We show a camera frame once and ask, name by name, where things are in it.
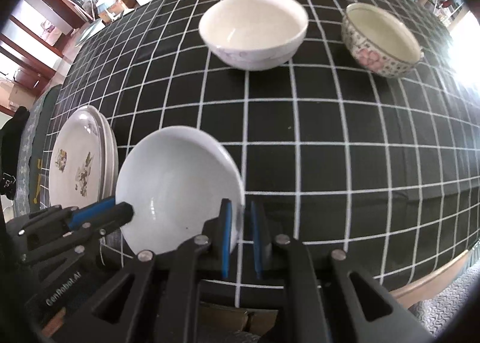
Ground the white bowl purple print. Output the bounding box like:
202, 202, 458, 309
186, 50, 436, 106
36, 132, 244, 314
115, 126, 246, 255

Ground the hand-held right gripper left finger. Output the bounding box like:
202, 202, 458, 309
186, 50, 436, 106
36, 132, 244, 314
52, 198, 233, 343

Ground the dotted pattern bowl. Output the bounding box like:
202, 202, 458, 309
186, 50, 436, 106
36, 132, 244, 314
340, 3, 424, 77

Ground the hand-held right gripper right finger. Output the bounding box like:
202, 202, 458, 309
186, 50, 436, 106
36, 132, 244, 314
249, 201, 436, 343

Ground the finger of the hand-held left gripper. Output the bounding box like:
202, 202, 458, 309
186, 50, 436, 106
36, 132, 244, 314
7, 206, 79, 239
20, 198, 135, 261

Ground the black cloth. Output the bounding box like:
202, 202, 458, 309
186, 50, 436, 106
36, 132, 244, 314
0, 107, 31, 201

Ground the black grid tablecloth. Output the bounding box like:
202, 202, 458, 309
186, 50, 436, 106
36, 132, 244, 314
37, 0, 480, 308

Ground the grey chair cover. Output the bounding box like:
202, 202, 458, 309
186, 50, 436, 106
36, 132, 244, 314
15, 84, 62, 224

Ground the plain white bowl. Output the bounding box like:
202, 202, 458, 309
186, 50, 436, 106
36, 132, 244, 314
198, 0, 309, 71

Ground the grey textured cushion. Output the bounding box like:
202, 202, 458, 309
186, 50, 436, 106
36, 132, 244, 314
409, 238, 480, 343

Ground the small printed white plate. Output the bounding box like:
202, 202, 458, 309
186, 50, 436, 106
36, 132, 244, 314
49, 105, 113, 212

